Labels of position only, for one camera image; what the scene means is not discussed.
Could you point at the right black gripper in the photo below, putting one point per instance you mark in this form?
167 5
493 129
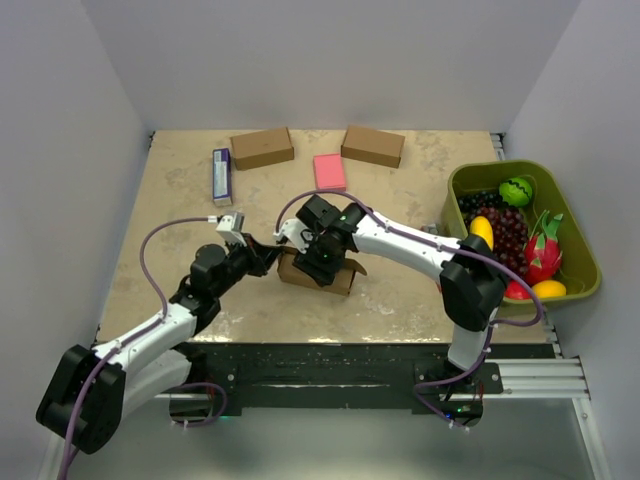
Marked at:
323 272

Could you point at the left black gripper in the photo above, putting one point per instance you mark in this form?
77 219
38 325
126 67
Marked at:
260 257

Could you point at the brown cardboard box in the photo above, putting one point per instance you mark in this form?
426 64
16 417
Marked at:
342 284

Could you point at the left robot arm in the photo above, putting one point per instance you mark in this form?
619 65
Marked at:
93 389

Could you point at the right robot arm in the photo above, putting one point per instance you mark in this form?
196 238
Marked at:
471 280

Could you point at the purple toothpaste box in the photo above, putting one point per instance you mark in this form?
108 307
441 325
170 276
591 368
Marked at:
221 178

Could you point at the left folded cardboard box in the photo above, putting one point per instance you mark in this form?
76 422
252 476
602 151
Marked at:
262 148

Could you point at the folded cardboard box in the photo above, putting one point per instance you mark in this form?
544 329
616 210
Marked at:
373 146
262 148

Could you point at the right folded cardboard box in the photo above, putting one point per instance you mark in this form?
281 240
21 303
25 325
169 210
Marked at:
373 146

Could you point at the pink sticky note pad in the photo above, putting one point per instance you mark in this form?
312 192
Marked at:
329 172

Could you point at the red silver snack packet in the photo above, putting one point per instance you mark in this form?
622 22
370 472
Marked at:
434 229

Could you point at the black grape bunch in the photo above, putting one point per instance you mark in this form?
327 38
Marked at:
471 203

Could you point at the yellow toy lemon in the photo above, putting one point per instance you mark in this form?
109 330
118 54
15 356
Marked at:
481 227

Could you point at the dark red grape bunch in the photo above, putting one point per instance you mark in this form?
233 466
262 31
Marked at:
511 235

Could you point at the red toy apple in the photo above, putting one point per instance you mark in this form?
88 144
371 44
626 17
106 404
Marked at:
517 290

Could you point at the green toy melon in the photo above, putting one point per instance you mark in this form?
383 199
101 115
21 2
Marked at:
516 192

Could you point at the pink dragon fruit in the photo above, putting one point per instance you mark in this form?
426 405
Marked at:
542 252

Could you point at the orange yellow mango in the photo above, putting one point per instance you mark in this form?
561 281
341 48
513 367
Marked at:
549 289

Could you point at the olive green plastic bin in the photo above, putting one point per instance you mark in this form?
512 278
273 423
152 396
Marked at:
579 271

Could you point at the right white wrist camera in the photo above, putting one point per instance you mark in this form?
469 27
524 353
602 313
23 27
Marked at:
295 232

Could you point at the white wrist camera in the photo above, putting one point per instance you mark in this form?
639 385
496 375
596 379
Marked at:
229 227
295 232

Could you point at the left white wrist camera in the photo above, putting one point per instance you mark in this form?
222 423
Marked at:
229 227

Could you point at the black base frame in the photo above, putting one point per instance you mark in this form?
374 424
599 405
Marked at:
215 364

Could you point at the aluminium rail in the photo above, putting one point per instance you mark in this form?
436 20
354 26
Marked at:
545 375

